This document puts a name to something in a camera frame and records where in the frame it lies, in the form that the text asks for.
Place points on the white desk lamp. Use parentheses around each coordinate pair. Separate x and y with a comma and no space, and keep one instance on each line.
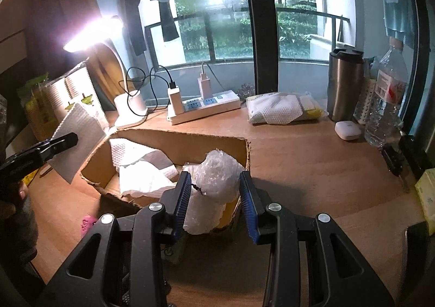
(131,105)

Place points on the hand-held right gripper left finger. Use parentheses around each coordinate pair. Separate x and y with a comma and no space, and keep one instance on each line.
(181,201)

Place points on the yellow green packets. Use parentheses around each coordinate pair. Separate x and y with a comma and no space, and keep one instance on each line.
(37,106)

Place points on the packet of white foam sheets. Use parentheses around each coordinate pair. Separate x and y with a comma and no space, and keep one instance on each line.
(282,108)

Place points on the smooth white foam sheet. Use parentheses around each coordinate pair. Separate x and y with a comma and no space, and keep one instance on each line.
(146,181)

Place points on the white power strip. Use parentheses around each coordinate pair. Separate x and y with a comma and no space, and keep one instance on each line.
(217,105)

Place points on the person's left forearm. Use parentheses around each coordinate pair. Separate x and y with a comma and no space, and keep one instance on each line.
(20,235)

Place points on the cardboard box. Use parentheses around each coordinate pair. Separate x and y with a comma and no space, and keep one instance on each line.
(204,147)

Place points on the black box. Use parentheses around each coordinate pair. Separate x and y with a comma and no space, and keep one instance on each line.
(416,156)

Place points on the small white case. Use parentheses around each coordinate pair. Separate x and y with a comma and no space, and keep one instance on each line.
(346,129)

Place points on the clear plastic water bottle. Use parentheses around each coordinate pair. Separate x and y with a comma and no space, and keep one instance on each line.
(384,106)

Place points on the black hanging garment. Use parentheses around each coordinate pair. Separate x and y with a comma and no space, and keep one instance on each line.
(134,11)

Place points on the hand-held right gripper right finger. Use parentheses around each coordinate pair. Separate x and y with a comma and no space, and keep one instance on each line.
(249,205)

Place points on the dark object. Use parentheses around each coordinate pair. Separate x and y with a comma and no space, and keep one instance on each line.
(419,252)

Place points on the pink rubber object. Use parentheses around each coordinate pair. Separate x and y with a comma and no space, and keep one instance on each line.
(89,222)

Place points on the person's left hand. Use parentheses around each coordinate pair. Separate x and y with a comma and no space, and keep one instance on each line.
(22,193)

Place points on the steel tumbler with black lid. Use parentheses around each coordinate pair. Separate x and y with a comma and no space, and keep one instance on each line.
(345,89)

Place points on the black balcony railing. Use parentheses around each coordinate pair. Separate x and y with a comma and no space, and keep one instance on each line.
(210,35)

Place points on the black metal clip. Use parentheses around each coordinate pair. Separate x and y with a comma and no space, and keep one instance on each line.
(394,162)

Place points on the light blue hanging garment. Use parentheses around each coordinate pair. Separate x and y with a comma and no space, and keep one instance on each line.
(399,11)

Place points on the pale yellow box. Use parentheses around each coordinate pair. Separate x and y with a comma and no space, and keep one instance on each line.
(426,195)

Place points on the textured white foam sheet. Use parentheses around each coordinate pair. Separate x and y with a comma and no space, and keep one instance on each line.
(129,152)

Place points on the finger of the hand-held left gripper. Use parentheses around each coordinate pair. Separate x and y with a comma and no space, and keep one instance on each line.
(59,144)

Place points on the black hanging sock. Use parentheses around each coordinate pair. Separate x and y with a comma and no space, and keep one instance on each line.
(169,21)

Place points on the white perforated holder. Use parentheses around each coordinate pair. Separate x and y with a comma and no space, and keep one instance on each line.
(365,103)

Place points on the bubble wrap bundle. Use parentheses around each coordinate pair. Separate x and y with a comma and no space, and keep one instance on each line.
(217,174)

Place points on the spiral notebooks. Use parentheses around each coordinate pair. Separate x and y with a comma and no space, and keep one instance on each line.
(73,89)

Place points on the round wooden board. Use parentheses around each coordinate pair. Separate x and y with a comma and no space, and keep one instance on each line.
(105,69)

